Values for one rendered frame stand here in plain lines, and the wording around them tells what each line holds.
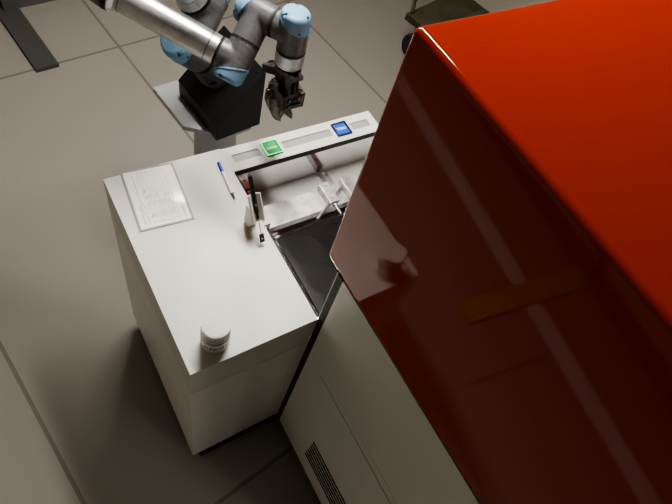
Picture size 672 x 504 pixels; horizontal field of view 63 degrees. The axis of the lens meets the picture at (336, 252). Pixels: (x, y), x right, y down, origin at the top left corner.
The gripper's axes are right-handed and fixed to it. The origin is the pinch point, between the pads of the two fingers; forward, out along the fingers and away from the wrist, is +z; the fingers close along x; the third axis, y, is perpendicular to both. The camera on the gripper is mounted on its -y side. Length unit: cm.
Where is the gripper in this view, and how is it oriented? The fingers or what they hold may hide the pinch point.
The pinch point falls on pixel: (276, 114)
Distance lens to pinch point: 165.2
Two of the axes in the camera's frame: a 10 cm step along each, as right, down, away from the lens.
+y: 4.8, 7.9, -3.8
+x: 8.5, -3.2, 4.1
